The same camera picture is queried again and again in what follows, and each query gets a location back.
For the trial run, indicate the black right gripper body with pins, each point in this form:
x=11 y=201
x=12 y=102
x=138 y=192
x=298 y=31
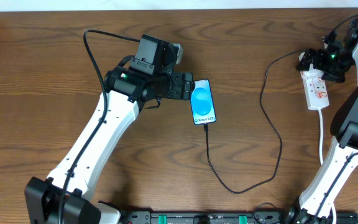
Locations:
x=308 y=59

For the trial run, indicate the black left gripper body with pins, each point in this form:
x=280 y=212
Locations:
x=187 y=86

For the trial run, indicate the blue Galaxy smartphone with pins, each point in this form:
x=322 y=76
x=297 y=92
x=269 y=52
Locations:
x=202 y=105

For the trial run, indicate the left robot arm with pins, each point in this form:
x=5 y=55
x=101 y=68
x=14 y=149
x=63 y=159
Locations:
x=65 y=195

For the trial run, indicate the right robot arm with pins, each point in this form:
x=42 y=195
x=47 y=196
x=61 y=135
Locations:
x=315 y=203

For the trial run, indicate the white USB charger adapter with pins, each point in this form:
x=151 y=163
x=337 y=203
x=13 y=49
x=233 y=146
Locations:
x=311 y=74

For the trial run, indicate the white power strip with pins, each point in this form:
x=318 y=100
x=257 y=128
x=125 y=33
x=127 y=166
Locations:
x=315 y=89

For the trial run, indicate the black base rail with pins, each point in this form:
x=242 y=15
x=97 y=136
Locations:
x=144 y=217

